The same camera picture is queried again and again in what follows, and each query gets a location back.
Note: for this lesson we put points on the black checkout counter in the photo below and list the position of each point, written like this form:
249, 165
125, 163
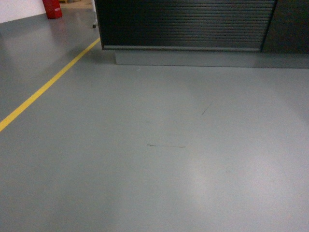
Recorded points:
207, 33

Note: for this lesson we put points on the white caster leg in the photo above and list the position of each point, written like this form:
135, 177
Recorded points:
95, 14

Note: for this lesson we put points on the red fire extinguisher box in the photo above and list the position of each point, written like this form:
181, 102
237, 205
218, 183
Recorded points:
52, 8

